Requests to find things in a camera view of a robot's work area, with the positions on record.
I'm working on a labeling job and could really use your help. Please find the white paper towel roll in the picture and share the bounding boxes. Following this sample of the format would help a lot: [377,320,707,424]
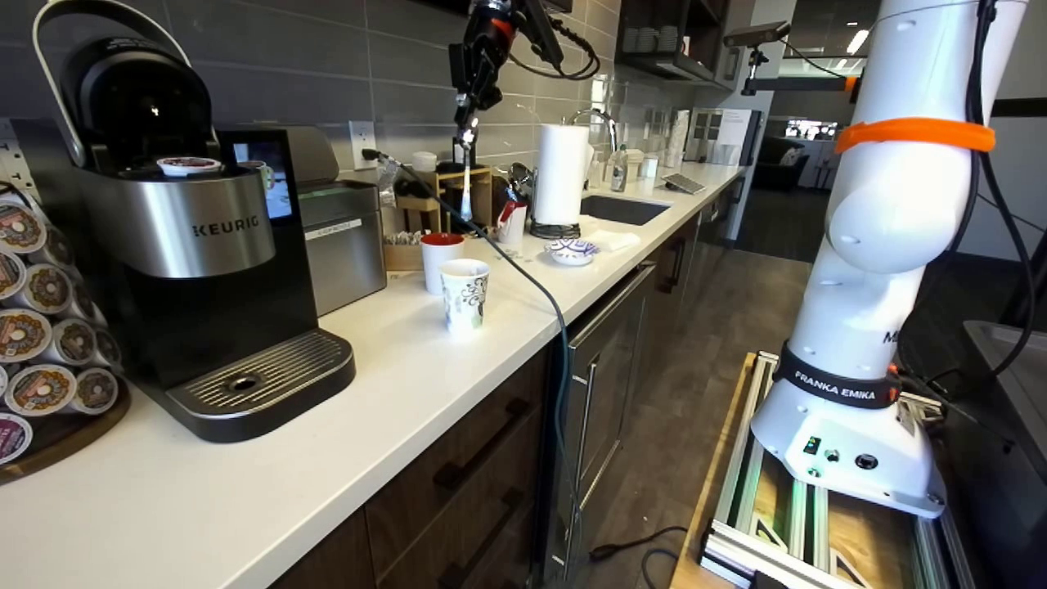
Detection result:
[532,125,588,225]

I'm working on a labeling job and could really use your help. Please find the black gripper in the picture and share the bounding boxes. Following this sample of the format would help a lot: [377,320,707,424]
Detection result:
[449,0,518,149]

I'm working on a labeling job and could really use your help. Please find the silver spoon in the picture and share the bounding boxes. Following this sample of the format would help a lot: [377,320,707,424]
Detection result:
[453,133,474,225]

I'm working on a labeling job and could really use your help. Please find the white mug red interior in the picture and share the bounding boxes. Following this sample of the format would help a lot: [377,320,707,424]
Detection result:
[423,233,463,295]

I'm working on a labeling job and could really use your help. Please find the patterned paper plate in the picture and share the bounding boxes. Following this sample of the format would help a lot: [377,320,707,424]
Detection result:
[544,240,600,270]

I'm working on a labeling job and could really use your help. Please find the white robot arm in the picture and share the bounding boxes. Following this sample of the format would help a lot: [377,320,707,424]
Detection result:
[751,0,1029,520]

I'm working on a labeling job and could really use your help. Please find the coffee pod carousel rack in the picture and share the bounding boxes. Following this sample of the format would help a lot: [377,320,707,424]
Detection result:
[0,139,126,484]

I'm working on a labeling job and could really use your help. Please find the black paper towel holder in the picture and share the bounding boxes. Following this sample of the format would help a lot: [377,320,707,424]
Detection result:
[531,223,581,240]

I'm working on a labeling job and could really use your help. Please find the orange strap on arm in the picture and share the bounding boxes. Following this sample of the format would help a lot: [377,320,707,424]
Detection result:
[834,115,997,157]

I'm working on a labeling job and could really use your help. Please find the black silver Keurig coffee machine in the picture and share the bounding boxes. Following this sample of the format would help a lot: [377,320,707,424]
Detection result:
[32,0,355,442]

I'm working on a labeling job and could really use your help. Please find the stainless steel box container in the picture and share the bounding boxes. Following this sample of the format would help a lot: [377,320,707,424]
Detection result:
[297,185,387,316]

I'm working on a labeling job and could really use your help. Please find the black countertop sink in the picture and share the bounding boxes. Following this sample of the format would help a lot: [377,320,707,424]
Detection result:
[581,198,667,225]

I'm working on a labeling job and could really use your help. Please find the black power cable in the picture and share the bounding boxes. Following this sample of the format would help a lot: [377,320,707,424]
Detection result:
[361,149,689,589]

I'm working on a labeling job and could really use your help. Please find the small white cup red stirrers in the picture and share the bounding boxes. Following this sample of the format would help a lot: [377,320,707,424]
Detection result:
[497,203,528,250]

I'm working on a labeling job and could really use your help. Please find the patterned paper coffee cup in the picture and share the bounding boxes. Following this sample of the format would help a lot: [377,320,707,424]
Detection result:
[441,260,489,334]

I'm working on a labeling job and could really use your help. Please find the wooden condiment organizer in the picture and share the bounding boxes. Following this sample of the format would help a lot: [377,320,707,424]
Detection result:
[393,163,499,233]

